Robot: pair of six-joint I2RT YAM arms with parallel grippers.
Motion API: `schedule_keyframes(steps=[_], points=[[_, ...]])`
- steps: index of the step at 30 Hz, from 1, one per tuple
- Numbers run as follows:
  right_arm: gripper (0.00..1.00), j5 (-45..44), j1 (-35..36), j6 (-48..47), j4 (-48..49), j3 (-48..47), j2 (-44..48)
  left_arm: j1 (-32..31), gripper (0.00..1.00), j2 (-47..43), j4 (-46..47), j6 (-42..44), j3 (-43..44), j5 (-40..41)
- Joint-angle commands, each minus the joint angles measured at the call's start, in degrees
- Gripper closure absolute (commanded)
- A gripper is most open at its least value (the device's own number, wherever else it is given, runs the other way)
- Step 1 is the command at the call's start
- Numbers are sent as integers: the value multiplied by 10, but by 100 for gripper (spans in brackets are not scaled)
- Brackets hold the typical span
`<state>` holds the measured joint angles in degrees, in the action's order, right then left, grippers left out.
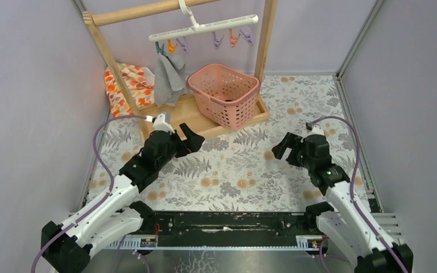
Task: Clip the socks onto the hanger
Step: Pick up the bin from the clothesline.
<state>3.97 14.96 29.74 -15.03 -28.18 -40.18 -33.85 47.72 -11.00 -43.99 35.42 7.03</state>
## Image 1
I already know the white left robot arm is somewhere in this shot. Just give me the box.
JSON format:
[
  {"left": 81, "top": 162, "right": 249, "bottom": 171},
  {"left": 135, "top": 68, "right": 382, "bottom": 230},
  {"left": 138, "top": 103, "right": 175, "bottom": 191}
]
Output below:
[{"left": 31, "top": 123, "right": 205, "bottom": 272}]

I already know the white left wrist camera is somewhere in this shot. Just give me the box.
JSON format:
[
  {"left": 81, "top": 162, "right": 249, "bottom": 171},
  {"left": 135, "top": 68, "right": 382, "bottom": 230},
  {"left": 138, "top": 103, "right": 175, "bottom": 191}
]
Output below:
[{"left": 146, "top": 111, "right": 175, "bottom": 134}]

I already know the wooden drying rack frame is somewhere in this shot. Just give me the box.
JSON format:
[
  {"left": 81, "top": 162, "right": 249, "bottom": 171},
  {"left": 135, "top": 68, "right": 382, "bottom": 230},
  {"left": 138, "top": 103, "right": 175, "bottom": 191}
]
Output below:
[{"left": 82, "top": 0, "right": 278, "bottom": 138}]

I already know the orange floral cloth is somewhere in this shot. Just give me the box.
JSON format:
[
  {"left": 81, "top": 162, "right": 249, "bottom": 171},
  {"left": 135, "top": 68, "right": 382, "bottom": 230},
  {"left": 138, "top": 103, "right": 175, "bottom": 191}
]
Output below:
[{"left": 104, "top": 63, "right": 155, "bottom": 117}]

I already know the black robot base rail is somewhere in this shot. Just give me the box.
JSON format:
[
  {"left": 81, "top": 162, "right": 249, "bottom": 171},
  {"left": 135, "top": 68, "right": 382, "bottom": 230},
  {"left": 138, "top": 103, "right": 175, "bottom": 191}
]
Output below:
[{"left": 118, "top": 210, "right": 342, "bottom": 250}]

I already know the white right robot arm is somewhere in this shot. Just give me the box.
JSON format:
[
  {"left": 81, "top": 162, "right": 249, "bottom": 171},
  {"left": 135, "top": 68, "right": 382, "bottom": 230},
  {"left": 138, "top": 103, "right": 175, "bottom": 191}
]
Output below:
[{"left": 272, "top": 133, "right": 414, "bottom": 272}]

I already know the orange clothespin left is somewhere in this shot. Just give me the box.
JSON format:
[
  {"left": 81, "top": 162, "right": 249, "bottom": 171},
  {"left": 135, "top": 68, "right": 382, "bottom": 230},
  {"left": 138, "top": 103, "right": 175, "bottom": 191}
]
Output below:
[{"left": 167, "top": 39, "right": 178, "bottom": 54}]

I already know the purple clothespin end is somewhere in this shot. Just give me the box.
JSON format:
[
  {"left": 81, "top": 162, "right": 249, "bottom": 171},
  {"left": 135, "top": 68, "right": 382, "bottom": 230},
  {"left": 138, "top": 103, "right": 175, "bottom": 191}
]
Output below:
[{"left": 239, "top": 26, "right": 254, "bottom": 47}]

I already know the grey hanging cloth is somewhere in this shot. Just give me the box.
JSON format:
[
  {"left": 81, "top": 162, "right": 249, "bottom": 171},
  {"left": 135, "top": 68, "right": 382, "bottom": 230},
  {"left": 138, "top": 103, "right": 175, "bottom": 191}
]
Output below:
[{"left": 154, "top": 53, "right": 191, "bottom": 107}]

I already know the pink plastic laundry basket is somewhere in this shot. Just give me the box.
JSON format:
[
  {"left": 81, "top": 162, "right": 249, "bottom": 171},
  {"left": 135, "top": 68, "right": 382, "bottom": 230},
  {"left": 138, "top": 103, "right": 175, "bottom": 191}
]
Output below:
[{"left": 187, "top": 63, "right": 261, "bottom": 130}]

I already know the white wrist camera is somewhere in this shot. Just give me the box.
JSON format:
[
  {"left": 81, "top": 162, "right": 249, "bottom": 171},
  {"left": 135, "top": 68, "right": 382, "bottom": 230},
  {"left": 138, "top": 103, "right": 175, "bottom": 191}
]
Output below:
[
  {"left": 146, "top": 111, "right": 175, "bottom": 134},
  {"left": 306, "top": 122, "right": 325, "bottom": 137}
]

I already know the teal clothespin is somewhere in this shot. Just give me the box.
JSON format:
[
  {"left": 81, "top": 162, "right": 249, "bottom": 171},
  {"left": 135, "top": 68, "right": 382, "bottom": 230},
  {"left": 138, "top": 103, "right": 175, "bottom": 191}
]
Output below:
[{"left": 155, "top": 42, "right": 164, "bottom": 55}]

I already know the orange clothespin right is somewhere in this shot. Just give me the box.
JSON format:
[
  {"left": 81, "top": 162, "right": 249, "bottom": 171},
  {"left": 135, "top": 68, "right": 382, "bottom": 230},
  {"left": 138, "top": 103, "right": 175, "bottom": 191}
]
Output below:
[{"left": 228, "top": 28, "right": 241, "bottom": 48}]

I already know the floral patterned table mat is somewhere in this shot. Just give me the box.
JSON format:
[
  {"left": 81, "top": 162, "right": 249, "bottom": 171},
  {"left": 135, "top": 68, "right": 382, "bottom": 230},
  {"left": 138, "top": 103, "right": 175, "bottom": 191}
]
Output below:
[{"left": 85, "top": 75, "right": 371, "bottom": 213}]

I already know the purple clothespin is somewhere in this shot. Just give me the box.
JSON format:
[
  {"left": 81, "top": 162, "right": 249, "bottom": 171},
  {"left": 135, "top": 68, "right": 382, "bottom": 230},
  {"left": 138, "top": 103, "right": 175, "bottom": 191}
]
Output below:
[
  {"left": 212, "top": 31, "right": 224, "bottom": 50},
  {"left": 176, "top": 37, "right": 189, "bottom": 54}
]

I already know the white plastic clip hanger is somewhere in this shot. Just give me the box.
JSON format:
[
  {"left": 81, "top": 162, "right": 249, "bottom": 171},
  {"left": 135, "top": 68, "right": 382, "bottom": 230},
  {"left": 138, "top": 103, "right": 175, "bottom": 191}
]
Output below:
[{"left": 149, "top": 0, "right": 259, "bottom": 42}]

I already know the orange clothespin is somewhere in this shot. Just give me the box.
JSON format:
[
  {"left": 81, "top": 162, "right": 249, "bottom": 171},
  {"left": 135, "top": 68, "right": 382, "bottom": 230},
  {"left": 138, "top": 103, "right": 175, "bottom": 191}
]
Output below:
[
  {"left": 228, "top": 28, "right": 241, "bottom": 48},
  {"left": 167, "top": 39, "right": 178, "bottom": 54}
]

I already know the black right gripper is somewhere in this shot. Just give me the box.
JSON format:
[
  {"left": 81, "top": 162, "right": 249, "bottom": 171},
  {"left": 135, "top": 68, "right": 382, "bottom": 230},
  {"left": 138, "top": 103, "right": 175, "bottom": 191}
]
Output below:
[{"left": 271, "top": 132, "right": 314, "bottom": 170}]

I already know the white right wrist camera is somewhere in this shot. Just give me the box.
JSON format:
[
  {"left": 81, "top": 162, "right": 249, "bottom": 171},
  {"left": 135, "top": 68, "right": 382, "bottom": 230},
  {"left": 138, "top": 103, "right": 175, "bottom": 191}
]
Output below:
[{"left": 306, "top": 122, "right": 325, "bottom": 137}]

